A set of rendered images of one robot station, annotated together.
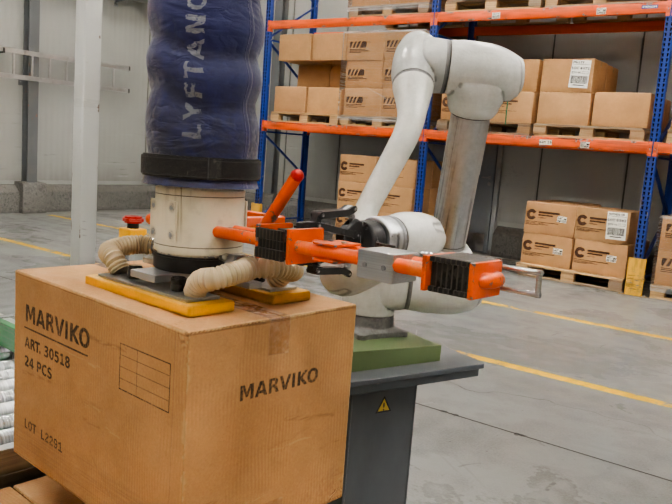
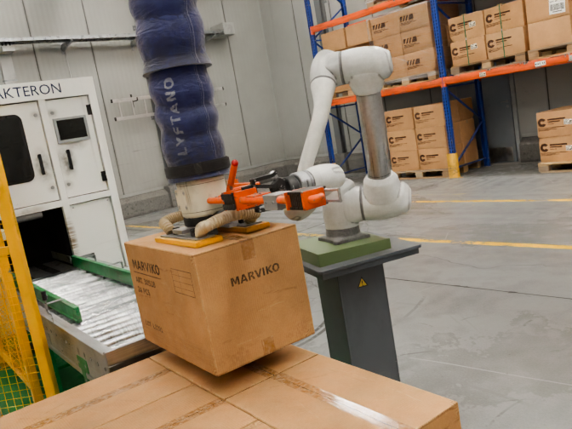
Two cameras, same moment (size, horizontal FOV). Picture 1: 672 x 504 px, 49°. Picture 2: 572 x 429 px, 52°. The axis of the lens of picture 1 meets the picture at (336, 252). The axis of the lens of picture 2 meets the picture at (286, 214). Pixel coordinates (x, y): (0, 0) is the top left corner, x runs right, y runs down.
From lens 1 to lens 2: 71 cm
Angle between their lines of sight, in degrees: 14
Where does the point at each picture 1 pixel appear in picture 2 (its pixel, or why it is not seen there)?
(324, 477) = (299, 323)
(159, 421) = (193, 303)
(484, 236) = (512, 148)
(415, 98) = (321, 94)
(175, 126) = (174, 151)
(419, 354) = (374, 246)
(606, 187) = not seen: outside the picture
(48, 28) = not seen: hidden behind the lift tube
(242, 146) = (211, 152)
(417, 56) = (321, 67)
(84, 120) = not seen: hidden behind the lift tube
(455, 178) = (368, 133)
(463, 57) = (348, 60)
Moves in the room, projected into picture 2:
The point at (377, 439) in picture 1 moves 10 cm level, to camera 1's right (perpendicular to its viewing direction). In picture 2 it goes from (363, 304) to (386, 301)
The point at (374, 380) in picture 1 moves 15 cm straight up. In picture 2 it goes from (342, 266) to (336, 231)
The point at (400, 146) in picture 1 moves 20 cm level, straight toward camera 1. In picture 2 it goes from (316, 125) to (302, 128)
